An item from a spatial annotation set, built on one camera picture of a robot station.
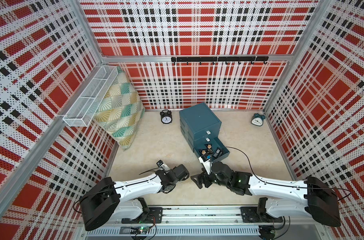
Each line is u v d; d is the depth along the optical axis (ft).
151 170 2.37
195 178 2.31
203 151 3.13
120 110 2.82
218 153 3.09
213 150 3.20
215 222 2.40
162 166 2.51
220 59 2.91
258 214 2.13
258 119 3.54
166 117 3.56
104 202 1.37
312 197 1.37
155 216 2.41
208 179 2.20
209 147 3.15
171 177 2.13
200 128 2.69
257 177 1.77
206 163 2.26
